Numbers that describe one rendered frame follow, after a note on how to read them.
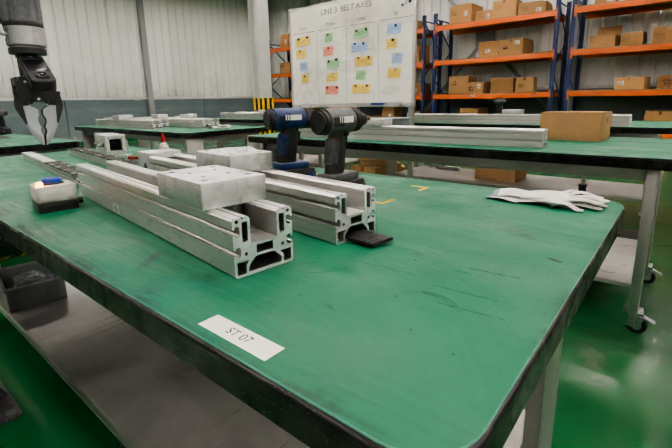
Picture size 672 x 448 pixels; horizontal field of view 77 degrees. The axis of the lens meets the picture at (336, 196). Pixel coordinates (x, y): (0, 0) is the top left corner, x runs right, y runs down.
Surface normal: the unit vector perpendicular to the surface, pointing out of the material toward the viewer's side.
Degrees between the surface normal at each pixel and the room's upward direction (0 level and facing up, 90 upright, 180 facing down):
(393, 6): 90
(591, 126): 89
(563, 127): 89
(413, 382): 0
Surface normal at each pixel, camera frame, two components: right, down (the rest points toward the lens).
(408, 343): -0.02, -0.97
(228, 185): 0.69, 0.14
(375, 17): -0.64, 0.18
